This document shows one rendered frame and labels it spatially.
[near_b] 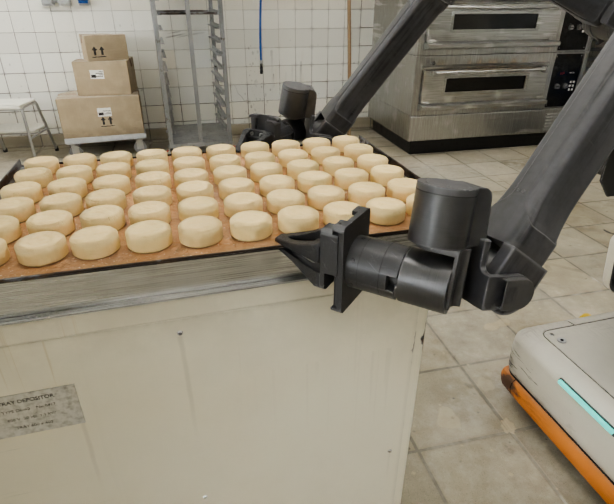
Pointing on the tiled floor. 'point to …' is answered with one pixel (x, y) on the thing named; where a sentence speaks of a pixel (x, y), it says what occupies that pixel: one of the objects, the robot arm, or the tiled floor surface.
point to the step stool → (10, 124)
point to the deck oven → (480, 76)
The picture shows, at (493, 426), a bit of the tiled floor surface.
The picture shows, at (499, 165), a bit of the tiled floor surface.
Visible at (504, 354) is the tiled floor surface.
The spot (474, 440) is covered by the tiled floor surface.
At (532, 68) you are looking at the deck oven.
